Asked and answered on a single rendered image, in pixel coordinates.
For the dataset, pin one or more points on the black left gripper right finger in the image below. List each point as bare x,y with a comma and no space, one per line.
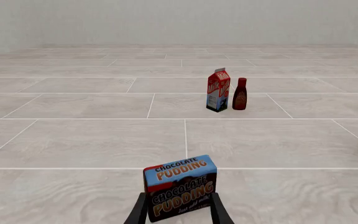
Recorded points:
220,211

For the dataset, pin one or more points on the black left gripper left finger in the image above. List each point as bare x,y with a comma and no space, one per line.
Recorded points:
138,211

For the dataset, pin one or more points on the dark red sauce bottle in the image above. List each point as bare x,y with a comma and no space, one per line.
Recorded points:
240,95

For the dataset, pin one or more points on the chocolate pudding box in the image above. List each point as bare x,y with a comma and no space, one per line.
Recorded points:
179,186

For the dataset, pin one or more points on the red and white milk carton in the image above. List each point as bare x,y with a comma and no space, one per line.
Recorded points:
217,92

